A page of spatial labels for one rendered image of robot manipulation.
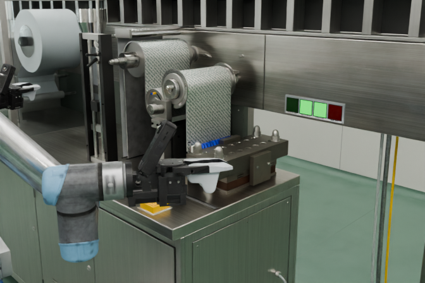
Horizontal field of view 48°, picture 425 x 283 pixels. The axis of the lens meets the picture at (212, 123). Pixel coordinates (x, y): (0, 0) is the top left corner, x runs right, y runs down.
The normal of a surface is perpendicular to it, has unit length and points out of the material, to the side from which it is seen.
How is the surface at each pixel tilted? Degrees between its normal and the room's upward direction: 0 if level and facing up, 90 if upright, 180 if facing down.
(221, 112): 90
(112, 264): 90
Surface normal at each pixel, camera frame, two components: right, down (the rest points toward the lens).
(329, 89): -0.70, 0.18
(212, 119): 0.71, 0.18
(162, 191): 0.21, 0.11
